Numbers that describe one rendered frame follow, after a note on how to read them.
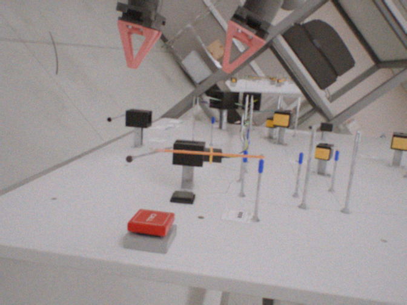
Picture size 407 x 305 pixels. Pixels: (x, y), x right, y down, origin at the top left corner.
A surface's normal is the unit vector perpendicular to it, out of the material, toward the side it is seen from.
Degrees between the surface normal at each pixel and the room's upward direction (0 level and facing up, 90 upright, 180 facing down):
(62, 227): 48
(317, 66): 90
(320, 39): 90
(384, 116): 90
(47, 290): 0
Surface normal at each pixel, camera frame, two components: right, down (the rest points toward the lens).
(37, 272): 0.78, -0.57
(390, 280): 0.07, -0.97
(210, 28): -0.14, 0.24
